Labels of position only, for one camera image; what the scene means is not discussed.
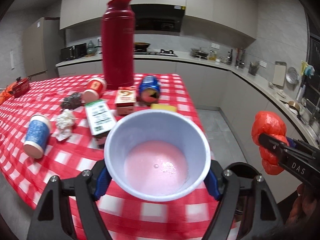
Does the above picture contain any crushed blue soda can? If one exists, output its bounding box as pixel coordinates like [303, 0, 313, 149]
[138, 75, 161, 105]

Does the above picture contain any black microwave oven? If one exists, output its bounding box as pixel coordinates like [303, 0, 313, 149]
[60, 43, 87, 61]

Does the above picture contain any orange mesh bag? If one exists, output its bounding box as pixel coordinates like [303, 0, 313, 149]
[0, 86, 13, 105]

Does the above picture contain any round metal steamer plate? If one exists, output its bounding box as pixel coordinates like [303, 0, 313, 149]
[286, 67, 299, 85]

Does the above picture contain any red white checkered tablecloth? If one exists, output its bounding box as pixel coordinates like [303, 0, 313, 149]
[0, 73, 241, 240]

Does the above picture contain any red white milk carton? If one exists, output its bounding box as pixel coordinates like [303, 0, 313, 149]
[114, 86, 136, 116]

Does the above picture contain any black wok on stove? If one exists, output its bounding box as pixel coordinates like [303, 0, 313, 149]
[134, 42, 150, 54]

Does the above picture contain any gas stove top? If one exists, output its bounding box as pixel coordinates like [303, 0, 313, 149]
[134, 49, 177, 57]

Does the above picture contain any beige refrigerator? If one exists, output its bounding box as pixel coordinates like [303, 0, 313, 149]
[22, 17, 65, 81]

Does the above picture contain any pan on counter rack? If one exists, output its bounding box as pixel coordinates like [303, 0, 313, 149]
[190, 48, 208, 60]

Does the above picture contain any blue patterned paper cup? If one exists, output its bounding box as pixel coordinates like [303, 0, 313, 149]
[23, 114, 52, 159]

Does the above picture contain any steel wool scrubber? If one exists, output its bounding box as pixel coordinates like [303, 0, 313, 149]
[60, 92, 83, 110]

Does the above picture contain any red thermos flask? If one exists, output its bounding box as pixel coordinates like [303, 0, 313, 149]
[101, 0, 135, 90]

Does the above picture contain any small red pot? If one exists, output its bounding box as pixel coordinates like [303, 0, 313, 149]
[10, 77, 31, 98]

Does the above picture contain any person's right hand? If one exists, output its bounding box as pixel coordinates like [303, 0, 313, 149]
[286, 184, 318, 225]

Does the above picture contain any yellow oil bottle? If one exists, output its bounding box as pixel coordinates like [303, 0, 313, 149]
[208, 50, 217, 61]

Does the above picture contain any yellow rubber glove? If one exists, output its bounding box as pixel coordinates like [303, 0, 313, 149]
[300, 61, 309, 76]

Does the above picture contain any yellow sponge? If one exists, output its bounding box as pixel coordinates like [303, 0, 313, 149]
[150, 103, 177, 112]

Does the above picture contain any teal rubber glove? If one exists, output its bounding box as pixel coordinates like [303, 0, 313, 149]
[304, 64, 315, 78]

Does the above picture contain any green ceramic vase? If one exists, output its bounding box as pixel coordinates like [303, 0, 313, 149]
[87, 40, 97, 56]

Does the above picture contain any crumpled white tissue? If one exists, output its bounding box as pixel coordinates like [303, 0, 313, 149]
[55, 109, 76, 141]

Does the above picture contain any black utensil holder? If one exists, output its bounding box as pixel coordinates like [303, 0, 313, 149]
[248, 61, 260, 76]

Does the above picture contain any black range hood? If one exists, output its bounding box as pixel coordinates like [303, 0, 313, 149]
[131, 4, 186, 33]

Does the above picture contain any wooden bowl on counter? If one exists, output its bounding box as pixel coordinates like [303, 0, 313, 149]
[287, 100, 300, 113]

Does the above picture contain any red plastic bag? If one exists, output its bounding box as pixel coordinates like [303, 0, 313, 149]
[251, 111, 289, 176]

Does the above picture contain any white cutting board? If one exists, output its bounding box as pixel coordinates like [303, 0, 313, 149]
[272, 61, 287, 87]

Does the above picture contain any white blue paper cup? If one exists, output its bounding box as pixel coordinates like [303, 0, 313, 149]
[104, 110, 211, 202]

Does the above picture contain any knife block with utensils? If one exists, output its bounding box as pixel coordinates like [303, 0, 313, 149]
[235, 48, 246, 69]

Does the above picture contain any dark glass bottle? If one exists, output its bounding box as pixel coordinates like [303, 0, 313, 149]
[226, 49, 233, 65]

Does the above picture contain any red paper cup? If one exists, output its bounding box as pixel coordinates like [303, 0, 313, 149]
[82, 77, 107, 103]

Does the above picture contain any green white carton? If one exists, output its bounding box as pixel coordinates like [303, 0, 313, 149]
[84, 99, 117, 148]

